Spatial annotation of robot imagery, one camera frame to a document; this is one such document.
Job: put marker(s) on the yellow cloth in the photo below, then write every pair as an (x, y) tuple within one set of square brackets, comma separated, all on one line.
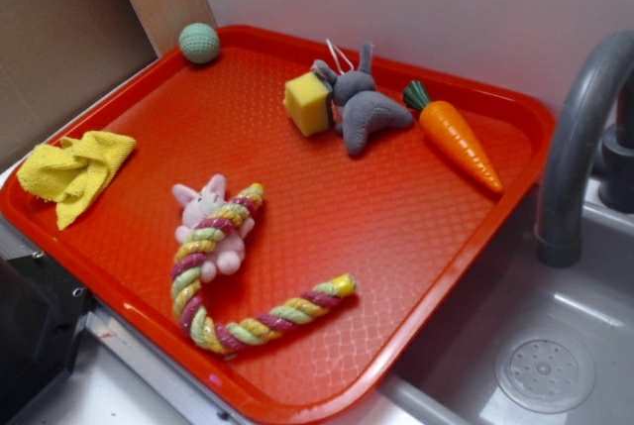
[(75, 172)]

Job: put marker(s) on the orange plastic carrot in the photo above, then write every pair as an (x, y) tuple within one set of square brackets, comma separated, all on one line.
[(444, 126)]

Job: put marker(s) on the multicolour twisted rope toy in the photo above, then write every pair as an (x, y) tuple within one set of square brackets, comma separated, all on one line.
[(186, 287)]

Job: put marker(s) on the grey faucet spout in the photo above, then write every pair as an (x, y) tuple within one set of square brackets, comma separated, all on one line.
[(589, 109)]

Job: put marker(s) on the grey plush bunny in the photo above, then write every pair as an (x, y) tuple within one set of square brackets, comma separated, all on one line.
[(361, 108)]

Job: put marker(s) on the brown cardboard panel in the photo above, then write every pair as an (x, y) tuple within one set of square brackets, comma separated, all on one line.
[(57, 58)]

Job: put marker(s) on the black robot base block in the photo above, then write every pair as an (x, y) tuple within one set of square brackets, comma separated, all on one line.
[(43, 315)]

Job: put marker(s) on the dark grey faucet handle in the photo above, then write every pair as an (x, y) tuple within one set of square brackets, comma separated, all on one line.
[(616, 189)]

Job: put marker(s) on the pink plush bunny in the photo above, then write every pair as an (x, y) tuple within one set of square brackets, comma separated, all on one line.
[(228, 256)]

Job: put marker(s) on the yellow sponge block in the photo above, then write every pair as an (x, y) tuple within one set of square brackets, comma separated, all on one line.
[(306, 100)]

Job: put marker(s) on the grey toy sink basin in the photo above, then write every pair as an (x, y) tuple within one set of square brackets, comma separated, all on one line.
[(518, 342)]

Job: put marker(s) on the red plastic tray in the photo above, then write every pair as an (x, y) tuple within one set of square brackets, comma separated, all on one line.
[(402, 220)]

